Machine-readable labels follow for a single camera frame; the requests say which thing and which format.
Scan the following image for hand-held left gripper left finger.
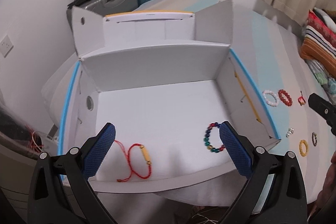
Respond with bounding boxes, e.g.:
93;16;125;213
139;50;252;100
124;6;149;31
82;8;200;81
28;122;124;224

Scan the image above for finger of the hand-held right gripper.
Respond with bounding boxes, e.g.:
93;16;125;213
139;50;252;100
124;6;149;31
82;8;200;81
308;93;336;136

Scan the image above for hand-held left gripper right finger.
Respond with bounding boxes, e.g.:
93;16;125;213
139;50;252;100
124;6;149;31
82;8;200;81
210;121;309;224

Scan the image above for multicolour bead bracelet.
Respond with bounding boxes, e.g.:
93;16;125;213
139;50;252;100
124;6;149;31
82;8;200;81
203;122;226;154

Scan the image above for red bead bracelet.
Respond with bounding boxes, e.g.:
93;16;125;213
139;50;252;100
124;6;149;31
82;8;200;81
278;89;293;107

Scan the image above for red string bracelet gold tube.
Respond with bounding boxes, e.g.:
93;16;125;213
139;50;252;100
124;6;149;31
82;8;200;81
113;140;153;183

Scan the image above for white bead bracelet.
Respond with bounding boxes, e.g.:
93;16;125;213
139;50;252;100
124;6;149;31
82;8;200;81
262;90;279;107

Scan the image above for white cardboard box blue print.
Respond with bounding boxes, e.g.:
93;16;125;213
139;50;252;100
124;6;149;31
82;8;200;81
58;0;282;193

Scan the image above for person's right hand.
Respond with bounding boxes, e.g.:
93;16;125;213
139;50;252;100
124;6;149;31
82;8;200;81
316;169;336;211

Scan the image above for floral quilt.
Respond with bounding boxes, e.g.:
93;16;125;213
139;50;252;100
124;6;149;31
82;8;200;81
306;59;336;106

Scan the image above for striped folded blankets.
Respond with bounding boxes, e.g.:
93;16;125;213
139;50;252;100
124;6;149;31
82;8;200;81
299;9;336;67

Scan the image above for yellow bead ring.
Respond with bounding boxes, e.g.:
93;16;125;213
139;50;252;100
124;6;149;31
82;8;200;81
299;139;309;157

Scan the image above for red wire bundle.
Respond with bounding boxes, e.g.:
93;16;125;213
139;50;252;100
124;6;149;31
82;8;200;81
26;124;45;153

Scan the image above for white wall socket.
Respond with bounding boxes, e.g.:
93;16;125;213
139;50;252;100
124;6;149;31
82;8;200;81
0;35;13;56

